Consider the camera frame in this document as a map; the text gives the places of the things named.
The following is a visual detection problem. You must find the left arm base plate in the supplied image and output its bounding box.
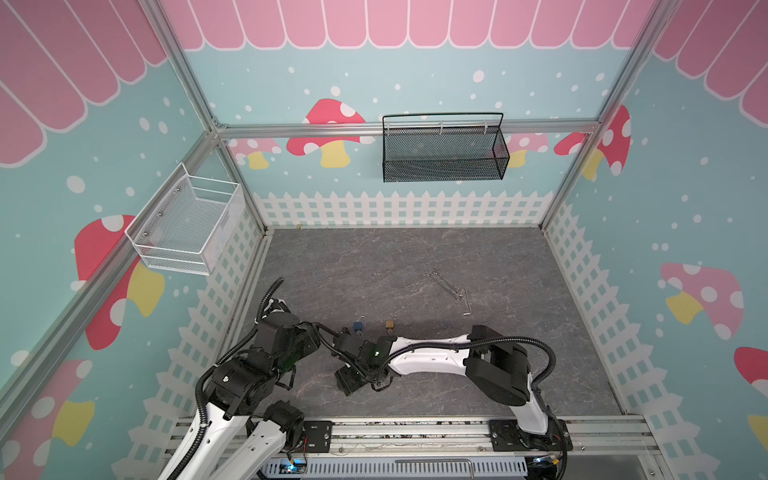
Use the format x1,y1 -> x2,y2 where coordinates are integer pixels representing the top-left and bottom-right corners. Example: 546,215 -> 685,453
303,420 -> 334,453

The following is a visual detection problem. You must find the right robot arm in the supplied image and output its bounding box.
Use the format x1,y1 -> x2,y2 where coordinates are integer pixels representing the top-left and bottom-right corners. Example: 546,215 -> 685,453
326,325 -> 572,452

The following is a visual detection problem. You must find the white wire mesh basket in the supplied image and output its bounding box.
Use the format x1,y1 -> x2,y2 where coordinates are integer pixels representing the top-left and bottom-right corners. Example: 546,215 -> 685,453
125,164 -> 246,276

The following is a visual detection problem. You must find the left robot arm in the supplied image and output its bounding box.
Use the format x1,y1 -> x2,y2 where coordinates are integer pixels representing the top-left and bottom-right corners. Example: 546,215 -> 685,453
159,277 -> 320,479

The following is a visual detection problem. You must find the silver combination wrench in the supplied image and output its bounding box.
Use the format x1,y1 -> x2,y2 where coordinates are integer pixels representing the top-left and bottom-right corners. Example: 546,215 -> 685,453
431,269 -> 467,301
429,272 -> 464,301

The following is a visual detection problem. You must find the hex allen key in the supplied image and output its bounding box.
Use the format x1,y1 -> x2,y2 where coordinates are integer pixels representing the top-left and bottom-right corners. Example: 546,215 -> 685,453
462,288 -> 472,316

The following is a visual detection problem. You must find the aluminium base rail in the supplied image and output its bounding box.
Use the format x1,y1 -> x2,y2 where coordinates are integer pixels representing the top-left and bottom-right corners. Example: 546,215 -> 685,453
261,415 -> 661,478

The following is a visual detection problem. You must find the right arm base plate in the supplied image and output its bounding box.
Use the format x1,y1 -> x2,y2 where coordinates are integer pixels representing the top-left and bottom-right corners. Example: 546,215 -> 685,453
488,417 -> 573,452

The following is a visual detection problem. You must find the black wire mesh basket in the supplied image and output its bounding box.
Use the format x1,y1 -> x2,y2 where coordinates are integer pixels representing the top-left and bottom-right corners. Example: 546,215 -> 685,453
381,112 -> 511,183

